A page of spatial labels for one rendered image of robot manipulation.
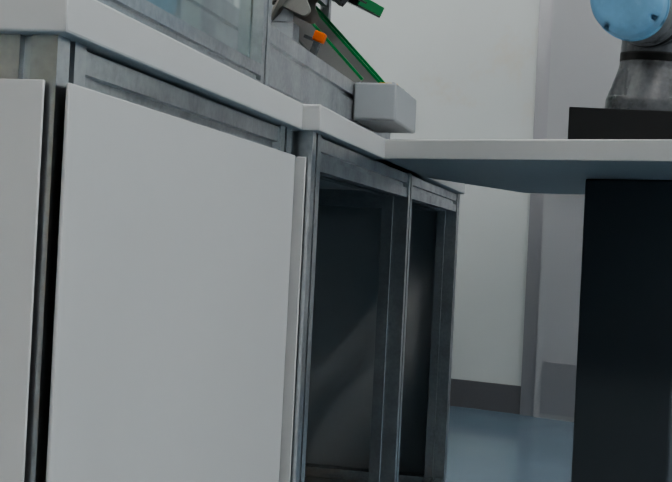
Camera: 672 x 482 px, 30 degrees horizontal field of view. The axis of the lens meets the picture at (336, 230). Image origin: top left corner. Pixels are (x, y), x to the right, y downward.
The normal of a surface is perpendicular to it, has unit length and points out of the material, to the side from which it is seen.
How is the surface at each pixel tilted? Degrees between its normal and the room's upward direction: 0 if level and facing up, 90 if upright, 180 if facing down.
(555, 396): 90
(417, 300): 90
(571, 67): 90
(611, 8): 99
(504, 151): 90
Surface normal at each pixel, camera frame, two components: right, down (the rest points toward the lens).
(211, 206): 0.98, 0.04
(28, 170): -0.21, -0.02
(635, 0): -0.47, 0.13
